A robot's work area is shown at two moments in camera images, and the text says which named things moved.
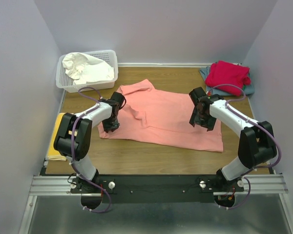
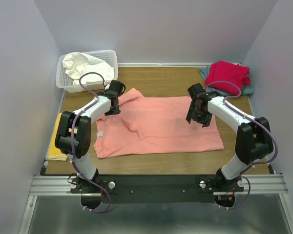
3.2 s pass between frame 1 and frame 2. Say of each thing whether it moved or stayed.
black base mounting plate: stayed
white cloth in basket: stayed
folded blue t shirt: stayed
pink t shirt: moved
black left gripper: moved
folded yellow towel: stayed
